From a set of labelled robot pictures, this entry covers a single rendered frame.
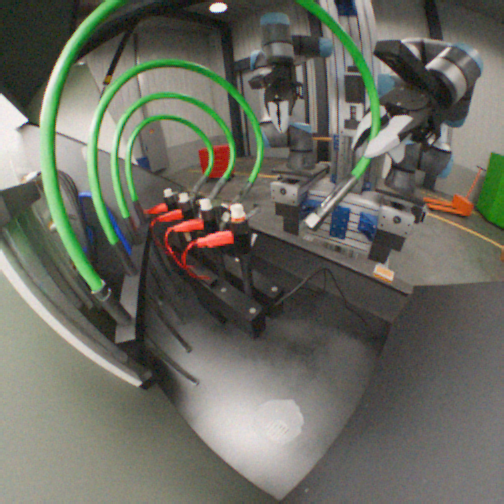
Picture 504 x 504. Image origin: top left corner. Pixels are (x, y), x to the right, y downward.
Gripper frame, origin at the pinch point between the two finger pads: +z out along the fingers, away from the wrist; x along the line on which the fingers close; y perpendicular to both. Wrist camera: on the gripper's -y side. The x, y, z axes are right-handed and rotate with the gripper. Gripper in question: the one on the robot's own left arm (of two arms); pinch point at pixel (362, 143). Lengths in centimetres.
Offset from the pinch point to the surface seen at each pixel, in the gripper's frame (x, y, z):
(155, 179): 26.3, -16.9, 34.2
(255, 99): 734, 159, -72
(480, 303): -23.4, 2.4, 2.2
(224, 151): 398, 103, 97
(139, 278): -4.3, -15.2, 33.2
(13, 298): -14.3, -28.9, 27.9
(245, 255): -1.8, -1.6, 24.1
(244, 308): -6.7, 3.2, 31.8
